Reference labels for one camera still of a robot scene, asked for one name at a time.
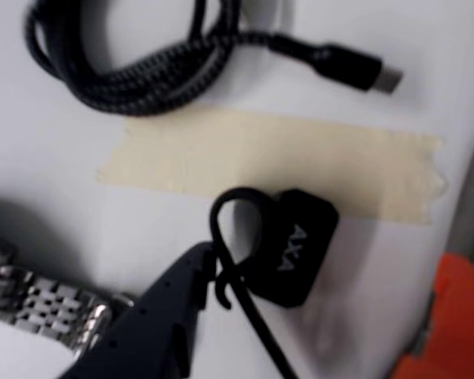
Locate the dark navy gripper finger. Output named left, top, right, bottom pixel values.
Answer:
left=58, top=241, right=218, bottom=379

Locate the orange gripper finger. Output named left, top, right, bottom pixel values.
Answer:
left=393, top=252, right=474, bottom=379

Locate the silver metal link watch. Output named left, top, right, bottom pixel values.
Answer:
left=0, top=232, right=135, bottom=356

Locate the grey metal blade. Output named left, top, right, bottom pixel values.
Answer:
left=402, top=129, right=474, bottom=360

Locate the white paper piece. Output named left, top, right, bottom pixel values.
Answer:
left=0, top=322, right=77, bottom=379

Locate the beige masking tape strip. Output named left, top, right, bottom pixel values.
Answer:
left=96, top=109, right=448, bottom=226

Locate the black grey braided USB cable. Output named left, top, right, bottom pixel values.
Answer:
left=23, top=0, right=404, bottom=118

